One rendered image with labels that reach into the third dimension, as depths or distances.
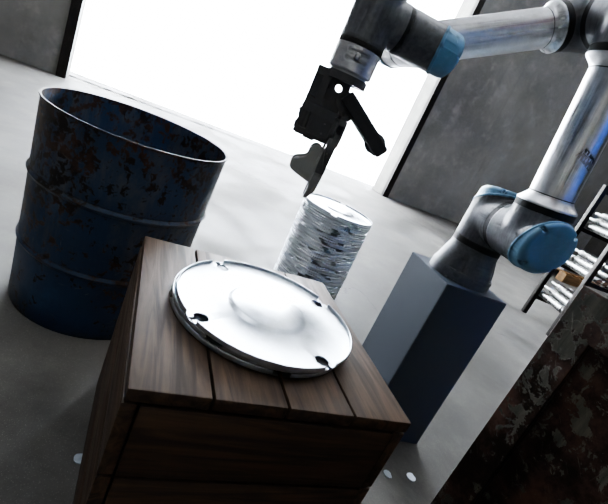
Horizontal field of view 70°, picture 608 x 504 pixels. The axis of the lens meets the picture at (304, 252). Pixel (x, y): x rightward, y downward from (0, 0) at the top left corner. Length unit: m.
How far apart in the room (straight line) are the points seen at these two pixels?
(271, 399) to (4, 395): 0.57
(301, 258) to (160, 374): 1.20
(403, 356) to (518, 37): 0.71
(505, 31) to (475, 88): 5.02
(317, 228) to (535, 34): 0.97
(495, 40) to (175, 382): 0.82
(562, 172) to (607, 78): 0.17
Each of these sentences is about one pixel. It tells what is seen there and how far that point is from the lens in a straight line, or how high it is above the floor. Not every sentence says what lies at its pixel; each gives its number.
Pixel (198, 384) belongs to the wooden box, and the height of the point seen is 0.35.
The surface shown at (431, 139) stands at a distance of 5.79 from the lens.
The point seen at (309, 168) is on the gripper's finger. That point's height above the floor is 0.58.
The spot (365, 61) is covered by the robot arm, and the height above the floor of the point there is 0.77.
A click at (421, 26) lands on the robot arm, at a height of 0.85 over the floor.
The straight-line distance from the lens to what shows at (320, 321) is 0.74.
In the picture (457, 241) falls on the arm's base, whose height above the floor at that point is 0.53.
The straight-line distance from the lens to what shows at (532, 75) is 6.55.
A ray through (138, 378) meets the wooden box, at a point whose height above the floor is 0.35.
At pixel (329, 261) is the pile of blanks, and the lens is 1.66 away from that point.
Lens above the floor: 0.68
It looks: 18 degrees down
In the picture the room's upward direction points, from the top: 24 degrees clockwise
